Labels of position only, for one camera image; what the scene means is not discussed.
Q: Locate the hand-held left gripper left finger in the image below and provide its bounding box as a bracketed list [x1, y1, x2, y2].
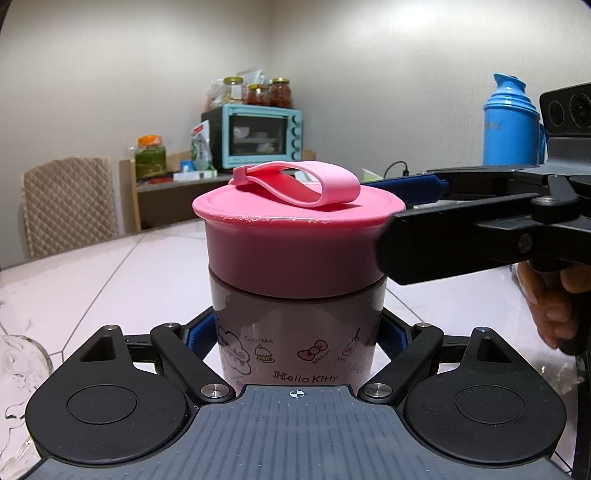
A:
[76, 311, 236, 404]

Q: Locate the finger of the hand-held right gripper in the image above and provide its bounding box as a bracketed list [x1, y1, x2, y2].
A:
[365, 164, 550, 215]
[376, 175, 573, 287]

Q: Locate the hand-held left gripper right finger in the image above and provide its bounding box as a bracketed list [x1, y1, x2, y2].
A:
[358, 311, 511, 404]

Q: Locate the pink printed thermos bottle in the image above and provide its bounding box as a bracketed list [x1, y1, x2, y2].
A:
[209, 267, 389, 393]

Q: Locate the pink bottle cap with strap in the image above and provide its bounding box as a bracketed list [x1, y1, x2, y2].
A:
[191, 161, 407, 296]

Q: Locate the person's right hand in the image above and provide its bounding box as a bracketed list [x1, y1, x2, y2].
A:
[517, 261, 591, 352]

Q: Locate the blue thermos jug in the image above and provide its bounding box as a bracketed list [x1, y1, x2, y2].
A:
[482, 73, 548, 167]

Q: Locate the teal toaster oven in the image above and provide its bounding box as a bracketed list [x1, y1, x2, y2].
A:
[201, 104, 305, 174]

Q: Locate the wooden shelf unit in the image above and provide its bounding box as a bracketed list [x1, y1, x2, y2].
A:
[119, 149, 317, 234]

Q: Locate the flat white box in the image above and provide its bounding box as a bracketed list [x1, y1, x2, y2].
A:
[172, 168, 219, 181]

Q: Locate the tall jar with red contents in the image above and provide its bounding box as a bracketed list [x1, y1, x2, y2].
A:
[269, 78, 293, 110]

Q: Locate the clear glass cup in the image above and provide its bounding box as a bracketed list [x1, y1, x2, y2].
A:
[0, 335, 54, 464]

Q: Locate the green jar with orange lid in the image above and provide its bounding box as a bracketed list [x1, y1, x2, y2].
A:
[134, 135, 167, 180]

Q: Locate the quilted beige chair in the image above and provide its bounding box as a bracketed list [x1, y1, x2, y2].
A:
[21, 157, 119, 259]

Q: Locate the green and white packet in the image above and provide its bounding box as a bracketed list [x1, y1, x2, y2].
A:
[189, 121, 214, 171]

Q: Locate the glass jar with pale contents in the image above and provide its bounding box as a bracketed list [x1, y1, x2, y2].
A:
[222, 76, 245, 105]

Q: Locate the clear bag of snacks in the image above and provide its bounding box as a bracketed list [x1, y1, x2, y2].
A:
[204, 80, 227, 112]

